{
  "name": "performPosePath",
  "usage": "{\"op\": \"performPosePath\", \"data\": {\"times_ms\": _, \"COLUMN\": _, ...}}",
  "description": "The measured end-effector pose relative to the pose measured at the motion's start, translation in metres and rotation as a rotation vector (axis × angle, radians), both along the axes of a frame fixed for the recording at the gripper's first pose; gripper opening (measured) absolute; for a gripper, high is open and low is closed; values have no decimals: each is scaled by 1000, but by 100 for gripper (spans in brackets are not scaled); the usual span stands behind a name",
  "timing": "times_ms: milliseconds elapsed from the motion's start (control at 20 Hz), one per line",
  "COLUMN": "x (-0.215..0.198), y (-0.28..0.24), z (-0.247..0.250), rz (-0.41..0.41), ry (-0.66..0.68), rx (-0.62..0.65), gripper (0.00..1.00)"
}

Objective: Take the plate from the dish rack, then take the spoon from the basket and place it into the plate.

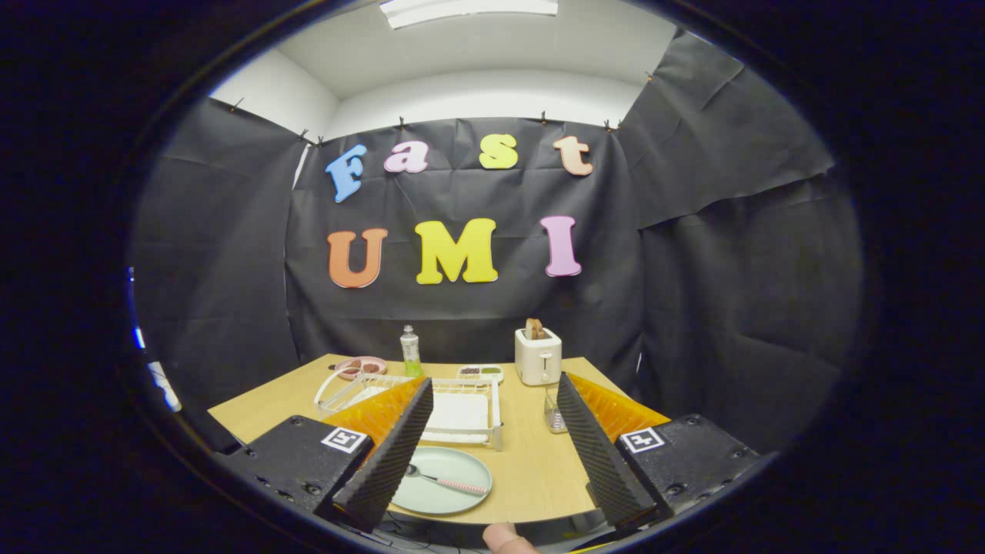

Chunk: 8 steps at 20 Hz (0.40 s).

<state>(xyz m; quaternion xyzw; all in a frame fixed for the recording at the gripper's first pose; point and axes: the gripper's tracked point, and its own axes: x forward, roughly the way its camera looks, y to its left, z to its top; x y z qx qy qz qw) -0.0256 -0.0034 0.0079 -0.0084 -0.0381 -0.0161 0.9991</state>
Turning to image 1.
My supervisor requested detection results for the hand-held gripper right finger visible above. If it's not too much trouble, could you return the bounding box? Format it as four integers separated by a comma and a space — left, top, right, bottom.
557, 372, 763, 530

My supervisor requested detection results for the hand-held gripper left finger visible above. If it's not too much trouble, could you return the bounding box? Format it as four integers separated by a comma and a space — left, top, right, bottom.
215, 377, 435, 533

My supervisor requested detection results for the metal wire basket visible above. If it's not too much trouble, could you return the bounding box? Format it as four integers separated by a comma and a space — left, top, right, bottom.
543, 387, 570, 434

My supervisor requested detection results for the light green plate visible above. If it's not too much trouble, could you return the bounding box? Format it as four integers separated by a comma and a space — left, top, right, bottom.
391, 446, 493, 516

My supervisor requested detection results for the pink handled spoon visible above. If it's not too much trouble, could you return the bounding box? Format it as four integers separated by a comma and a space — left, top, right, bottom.
406, 464, 490, 496

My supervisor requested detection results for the white wire dish rack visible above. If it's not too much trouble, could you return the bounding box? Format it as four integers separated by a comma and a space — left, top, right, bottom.
314, 369, 504, 452

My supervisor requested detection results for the pink plate with food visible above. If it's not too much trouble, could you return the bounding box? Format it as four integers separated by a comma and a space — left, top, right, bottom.
335, 355, 388, 381

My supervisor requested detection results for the green clear bottle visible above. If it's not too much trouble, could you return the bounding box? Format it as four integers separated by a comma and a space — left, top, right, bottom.
399, 325, 422, 378

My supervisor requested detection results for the white toaster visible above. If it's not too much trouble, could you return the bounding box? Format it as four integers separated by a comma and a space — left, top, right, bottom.
514, 327, 563, 387

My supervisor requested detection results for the black backdrop cloth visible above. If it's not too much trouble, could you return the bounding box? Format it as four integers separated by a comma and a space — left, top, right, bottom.
129, 29, 864, 455

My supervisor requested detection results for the white object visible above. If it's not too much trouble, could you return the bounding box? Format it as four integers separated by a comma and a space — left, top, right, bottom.
148, 360, 183, 412

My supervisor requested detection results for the blue lit screen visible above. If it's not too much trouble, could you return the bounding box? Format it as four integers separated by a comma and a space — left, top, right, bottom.
127, 265, 147, 351

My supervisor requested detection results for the ceiling light panel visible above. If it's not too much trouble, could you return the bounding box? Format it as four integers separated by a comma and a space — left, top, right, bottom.
379, 0, 559, 30

